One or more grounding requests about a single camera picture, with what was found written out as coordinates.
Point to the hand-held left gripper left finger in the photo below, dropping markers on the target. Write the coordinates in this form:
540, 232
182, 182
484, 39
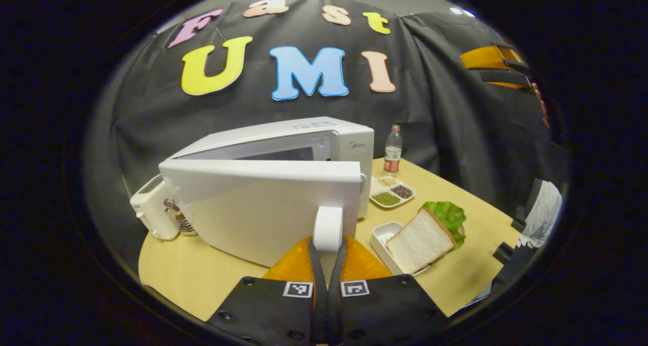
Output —
320, 305

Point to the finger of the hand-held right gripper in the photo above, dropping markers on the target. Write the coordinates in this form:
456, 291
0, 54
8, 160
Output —
506, 76
483, 57

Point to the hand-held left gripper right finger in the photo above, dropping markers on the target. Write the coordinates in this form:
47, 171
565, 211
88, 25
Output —
335, 305

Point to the toast sandwich with lettuce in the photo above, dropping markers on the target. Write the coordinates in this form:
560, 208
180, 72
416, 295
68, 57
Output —
420, 239

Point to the white microwave oven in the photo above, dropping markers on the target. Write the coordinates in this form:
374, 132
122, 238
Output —
253, 204

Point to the ceiling light panel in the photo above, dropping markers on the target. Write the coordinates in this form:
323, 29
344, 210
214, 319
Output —
463, 11

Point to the black backdrop cloth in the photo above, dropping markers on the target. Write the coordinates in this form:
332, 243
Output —
430, 108

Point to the white rectangular dish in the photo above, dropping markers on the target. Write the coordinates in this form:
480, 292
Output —
382, 234

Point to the sectioned tray of grains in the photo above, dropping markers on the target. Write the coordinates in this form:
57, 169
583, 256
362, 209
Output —
387, 199

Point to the red label plastic bottle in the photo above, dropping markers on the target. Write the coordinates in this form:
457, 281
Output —
392, 156

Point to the white cloth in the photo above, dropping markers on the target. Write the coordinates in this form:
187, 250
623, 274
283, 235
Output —
544, 209

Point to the glass jar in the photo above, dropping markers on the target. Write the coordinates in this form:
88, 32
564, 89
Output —
177, 219

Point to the black chair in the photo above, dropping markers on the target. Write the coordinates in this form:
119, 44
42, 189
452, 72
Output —
503, 252

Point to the white toaster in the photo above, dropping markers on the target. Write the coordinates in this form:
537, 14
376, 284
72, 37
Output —
152, 209

